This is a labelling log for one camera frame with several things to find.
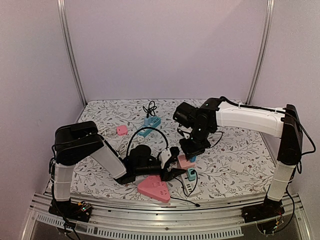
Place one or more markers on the blue plug adapter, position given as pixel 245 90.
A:
pixel 192 159

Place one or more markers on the white power strip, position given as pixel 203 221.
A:
pixel 191 188

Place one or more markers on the pink power strip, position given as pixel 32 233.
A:
pixel 153 187

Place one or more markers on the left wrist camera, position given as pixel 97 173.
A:
pixel 168 156

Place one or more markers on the teal small adapter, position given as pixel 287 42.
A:
pixel 191 174

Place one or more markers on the teal power strip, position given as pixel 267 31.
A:
pixel 146 130

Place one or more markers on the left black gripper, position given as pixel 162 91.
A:
pixel 171 175

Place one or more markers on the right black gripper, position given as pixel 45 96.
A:
pixel 194 147

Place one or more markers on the left aluminium frame post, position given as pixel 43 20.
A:
pixel 61 6

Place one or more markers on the aluminium front rail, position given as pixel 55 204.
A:
pixel 216 219

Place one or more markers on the white square adapter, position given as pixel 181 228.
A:
pixel 237 166

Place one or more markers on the aluminium frame post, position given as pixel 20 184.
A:
pixel 270 4
pixel 61 6

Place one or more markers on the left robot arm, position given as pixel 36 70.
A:
pixel 78 142

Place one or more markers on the pink cube socket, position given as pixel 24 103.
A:
pixel 183 163

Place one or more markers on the pink flat plug adapter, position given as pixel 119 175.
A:
pixel 121 130

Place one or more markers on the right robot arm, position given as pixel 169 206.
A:
pixel 282 123

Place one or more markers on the light blue charger plug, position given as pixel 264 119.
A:
pixel 147 120

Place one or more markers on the floral table mat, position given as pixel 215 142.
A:
pixel 215 177

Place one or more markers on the right aluminium frame post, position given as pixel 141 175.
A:
pixel 270 4

